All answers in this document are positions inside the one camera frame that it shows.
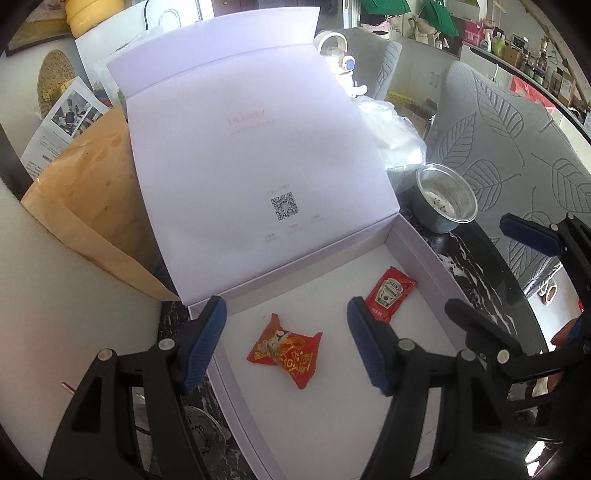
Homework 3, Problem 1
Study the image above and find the printed leaflet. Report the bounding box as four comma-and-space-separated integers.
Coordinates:
21, 76, 112, 179

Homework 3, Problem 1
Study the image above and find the clear plastic bag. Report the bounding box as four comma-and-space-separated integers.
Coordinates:
355, 95, 428, 192

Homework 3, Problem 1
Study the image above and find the person's right hand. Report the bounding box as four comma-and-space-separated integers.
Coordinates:
551, 318, 583, 348

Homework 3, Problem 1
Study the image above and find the green tote bag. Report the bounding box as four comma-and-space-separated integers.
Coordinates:
360, 0, 410, 16
422, 0, 461, 38

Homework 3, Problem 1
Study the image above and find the white pouch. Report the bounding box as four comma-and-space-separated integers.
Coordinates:
75, 21, 155, 100

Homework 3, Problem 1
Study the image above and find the brown paper bag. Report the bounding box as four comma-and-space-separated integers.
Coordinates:
21, 108, 182, 302

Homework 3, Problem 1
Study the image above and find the white water bottle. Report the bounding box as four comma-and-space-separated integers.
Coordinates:
314, 30, 370, 99

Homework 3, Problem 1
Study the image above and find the red ketchup packet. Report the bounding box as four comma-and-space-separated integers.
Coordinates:
364, 266, 417, 324

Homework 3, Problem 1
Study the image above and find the metal bowl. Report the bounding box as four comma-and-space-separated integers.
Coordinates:
412, 163, 478, 234

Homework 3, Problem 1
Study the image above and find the white gift box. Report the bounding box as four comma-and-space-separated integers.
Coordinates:
106, 7, 467, 480

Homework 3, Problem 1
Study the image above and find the framed picture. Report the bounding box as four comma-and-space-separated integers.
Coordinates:
6, 0, 75, 57

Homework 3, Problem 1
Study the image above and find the straw hat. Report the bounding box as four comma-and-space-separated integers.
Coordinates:
37, 48, 77, 121

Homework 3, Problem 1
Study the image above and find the grey leaf-pattern chair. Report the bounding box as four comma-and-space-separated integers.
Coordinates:
425, 60, 591, 305
323, 27, 402, 101

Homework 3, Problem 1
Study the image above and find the white foam board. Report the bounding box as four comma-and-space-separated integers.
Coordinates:
0, 180, 163, 437

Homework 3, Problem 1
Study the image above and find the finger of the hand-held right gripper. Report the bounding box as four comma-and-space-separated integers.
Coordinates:
500, 213, 591, 324
444, 298, 527, 370

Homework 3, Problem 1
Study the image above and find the cardboard box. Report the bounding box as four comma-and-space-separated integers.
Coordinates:
387, 90, 439, 139

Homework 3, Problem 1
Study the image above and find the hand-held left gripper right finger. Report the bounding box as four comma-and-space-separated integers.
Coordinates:
347, 296, 536, 480

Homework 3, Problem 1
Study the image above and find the red yellow candy wrapper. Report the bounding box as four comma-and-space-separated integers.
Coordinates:
246, 313, 324, 391

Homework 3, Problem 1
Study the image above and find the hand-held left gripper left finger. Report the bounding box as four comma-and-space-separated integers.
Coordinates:
44, 295, 228, 480

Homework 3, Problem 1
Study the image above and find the cluttered counter shelf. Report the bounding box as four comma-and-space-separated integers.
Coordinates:
462, 16, 583, 104

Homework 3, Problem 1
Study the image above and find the drinking glass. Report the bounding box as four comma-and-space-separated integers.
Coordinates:
133, 388, 232, 469

